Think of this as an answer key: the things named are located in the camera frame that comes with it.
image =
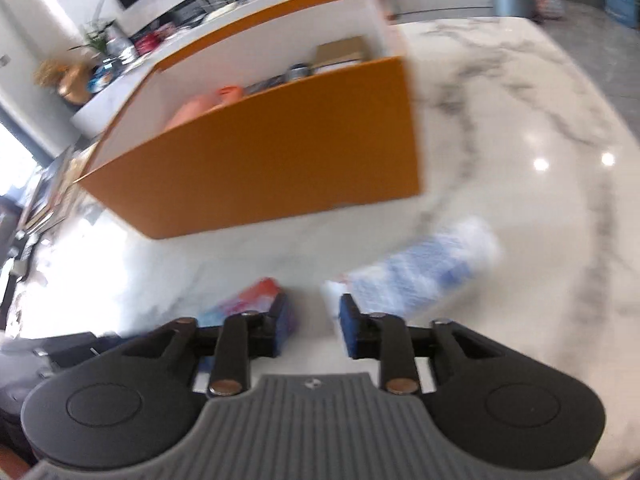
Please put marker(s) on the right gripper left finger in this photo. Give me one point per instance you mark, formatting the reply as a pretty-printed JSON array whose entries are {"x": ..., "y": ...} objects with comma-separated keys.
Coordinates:
[{"x": 243, "y": 338}]

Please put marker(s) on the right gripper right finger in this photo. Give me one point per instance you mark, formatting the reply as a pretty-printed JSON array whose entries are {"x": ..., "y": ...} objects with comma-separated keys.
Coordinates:
[{"x": 384, "y": 338}]

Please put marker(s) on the blue red card box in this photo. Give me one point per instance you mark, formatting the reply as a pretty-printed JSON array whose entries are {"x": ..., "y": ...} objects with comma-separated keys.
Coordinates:
[{"x": 240, "y": 309}]

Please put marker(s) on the white lotion tube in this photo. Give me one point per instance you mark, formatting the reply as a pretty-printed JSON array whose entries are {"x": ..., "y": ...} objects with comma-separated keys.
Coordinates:
[{"x": 422, "y": 275}]

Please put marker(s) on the illustrated book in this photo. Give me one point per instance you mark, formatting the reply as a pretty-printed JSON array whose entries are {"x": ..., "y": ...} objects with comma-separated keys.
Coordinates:
[{"x": 263, "y": 85}]

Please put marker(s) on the brown cardboard box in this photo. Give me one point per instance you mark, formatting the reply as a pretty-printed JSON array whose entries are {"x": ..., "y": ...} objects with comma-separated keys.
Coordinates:
[{"x": 352, "y": 49}]

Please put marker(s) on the stack of magazines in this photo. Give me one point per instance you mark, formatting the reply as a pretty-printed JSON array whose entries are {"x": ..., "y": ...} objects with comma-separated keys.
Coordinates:
[{"x": 52, "y": 193}]

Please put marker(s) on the pink round bottle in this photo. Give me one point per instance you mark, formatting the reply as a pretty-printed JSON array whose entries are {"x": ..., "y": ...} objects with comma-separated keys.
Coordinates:
[{"x": 194, "y": 108}]

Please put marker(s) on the orange storage box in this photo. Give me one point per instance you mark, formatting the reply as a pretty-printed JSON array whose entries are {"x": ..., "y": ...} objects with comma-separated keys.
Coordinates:
[{"x": 344, "y": 136}]

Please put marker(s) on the pink pump bottle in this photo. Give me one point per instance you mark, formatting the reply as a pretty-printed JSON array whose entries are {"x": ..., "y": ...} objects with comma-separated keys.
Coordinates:
[{"x": 224, "y": 96}]

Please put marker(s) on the dried yellow flowers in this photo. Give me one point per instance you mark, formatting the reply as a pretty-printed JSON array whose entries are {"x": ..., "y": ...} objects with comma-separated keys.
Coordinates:
[{"x": 69, "y": 81}]

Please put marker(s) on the plant in glass vase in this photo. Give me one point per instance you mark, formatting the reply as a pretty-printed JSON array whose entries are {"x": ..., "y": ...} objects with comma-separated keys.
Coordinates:
[{"x": 105, "y": 38}]

